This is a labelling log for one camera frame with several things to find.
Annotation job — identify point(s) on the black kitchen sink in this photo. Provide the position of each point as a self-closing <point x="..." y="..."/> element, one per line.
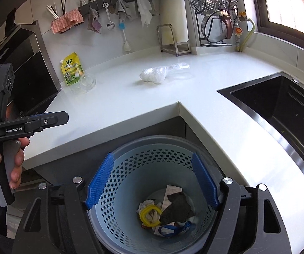
<point x="287" y="111"/>

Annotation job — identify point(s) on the white hanging cloth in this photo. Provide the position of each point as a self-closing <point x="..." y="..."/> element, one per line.
<point x="144" y="10"/>

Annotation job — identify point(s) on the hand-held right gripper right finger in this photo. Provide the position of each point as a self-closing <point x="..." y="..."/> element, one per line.
<point x="205" y="180"/>

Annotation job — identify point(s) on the orange gas valve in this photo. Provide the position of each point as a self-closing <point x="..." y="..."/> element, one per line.
<point x="238" y="30"/>

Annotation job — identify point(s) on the bundle of white sticks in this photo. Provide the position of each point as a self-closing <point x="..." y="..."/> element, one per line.
<point x="52" y="12"/>

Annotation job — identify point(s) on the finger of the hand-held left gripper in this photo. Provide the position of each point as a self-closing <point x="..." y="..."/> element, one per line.
<point x="39" y="116"/>
<point x="56" y="119"/>

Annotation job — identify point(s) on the long paper receipt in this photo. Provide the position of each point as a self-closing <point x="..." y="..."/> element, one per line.
<point x="172" y="194"/>

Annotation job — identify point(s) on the person's left hand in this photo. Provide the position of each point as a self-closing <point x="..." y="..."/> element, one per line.
<point x="19" y="161"/>

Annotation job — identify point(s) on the purple grey hanging cloth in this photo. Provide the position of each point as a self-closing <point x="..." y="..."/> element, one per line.
<point x="96" y="26"/>

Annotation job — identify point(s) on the black lid rack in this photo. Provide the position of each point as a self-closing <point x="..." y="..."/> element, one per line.
<point x="201" y="31"/>

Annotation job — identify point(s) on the blue plastic wrapper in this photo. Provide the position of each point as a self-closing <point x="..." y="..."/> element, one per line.
<point x="173" y="229"/>

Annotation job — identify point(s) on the white tissue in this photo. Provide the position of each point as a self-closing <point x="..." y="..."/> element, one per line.
<point x="145" y="206"/>

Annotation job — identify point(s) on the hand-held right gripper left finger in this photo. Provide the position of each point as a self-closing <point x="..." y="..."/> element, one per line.
<point x="99" y="180"/>

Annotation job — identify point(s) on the small black box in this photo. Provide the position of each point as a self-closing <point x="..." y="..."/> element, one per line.
<point x="10" y="21"/>

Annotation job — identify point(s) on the blue white bottle brush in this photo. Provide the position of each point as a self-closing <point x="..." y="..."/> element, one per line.
<point x="126" y="46"/>

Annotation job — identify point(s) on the pink wavy sponge cloth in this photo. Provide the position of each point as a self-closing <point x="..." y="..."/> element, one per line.
<point x="67" y="21"/>

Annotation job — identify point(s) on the metal ladle spoon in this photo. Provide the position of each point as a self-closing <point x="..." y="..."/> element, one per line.
<point x="110" y="25"/>

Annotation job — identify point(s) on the window with brown frame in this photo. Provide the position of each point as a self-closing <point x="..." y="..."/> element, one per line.
<point x="287" y="2"/>

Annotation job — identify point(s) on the dark grey cloth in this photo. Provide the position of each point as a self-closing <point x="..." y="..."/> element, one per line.
<point x="175" y="209"/>

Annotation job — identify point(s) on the dark chopsticks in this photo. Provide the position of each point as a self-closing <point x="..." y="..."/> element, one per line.
<point x="63" y="2"/>

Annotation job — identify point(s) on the clear plastic bag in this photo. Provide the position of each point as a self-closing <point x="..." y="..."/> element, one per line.
<point x="154" y="74"/>

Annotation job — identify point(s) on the white paper towel roll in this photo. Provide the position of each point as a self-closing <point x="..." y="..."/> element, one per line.
<point x="173" y="18"/>

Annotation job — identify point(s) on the blue perforated waste basket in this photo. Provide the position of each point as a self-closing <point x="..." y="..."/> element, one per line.
<point x="130" y="169"/>

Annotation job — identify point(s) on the yellow green spout pouch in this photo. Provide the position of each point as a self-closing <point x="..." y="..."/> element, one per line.
<point x="71" y="68"/>

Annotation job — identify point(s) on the clear glass bowl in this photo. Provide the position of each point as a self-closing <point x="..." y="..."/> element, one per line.
<point x="87" y="82"/>

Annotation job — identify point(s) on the black stove hood unit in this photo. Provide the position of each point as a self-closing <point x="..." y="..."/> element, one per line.
<point x="30" y="66"/>

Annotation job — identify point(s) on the metal board holder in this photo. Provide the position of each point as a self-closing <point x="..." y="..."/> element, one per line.
<point x="178" y="49"/>

